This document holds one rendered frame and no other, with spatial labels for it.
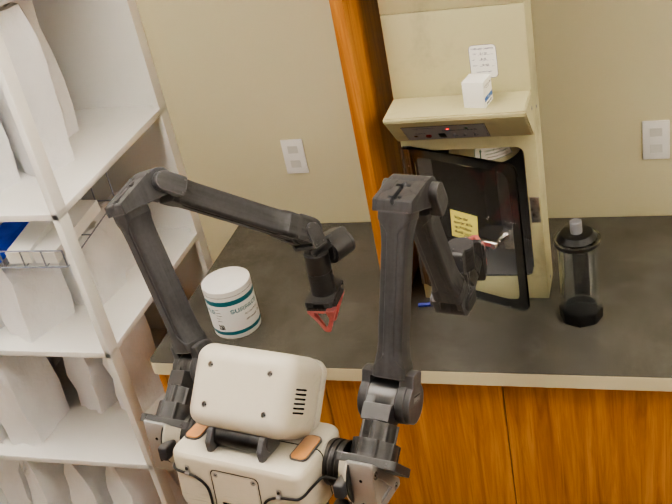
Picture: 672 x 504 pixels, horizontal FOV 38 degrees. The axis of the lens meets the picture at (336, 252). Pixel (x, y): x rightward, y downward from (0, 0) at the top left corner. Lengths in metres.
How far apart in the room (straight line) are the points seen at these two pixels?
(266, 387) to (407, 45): 0.91
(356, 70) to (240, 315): 0.73
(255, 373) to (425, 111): 0.79
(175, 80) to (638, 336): 1.53
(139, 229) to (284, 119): 1.09
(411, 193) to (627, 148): 1.17
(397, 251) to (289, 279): 1.09
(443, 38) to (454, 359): 0.75
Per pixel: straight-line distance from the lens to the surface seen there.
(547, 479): 2.54
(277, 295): 2.70
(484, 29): 2.19
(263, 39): 2.82
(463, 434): 2.47
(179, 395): 1.94
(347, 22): 2.16
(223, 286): 2.51
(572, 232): 2.30
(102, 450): 3.10
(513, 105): 2.16
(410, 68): 2.25
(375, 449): 1.72
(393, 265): 1.70
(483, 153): 2.34
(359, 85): 2.21
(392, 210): 1.68
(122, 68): 3.03
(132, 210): 1.89
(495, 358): 2.33
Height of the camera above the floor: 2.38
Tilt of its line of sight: 31 degrees down
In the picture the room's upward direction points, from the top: 12 degrees counter-clockwise
